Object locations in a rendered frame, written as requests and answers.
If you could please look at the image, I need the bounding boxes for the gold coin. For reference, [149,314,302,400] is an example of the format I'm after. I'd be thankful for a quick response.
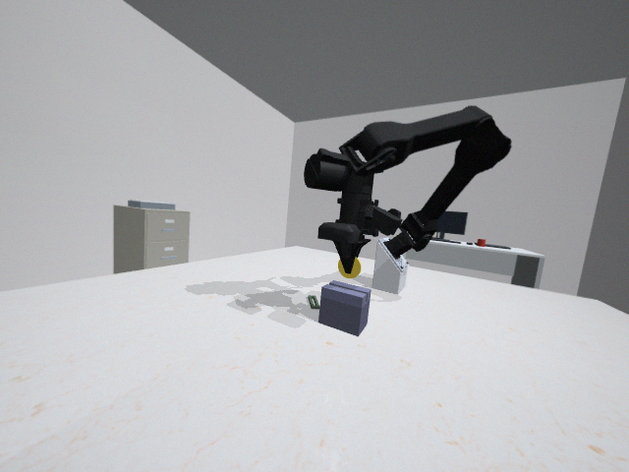
[338,258,362,278]

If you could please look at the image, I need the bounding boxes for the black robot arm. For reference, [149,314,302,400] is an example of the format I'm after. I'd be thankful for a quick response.
[304,105,512,260]

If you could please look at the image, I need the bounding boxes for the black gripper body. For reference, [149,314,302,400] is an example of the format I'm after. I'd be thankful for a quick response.
[317,193,379,243]

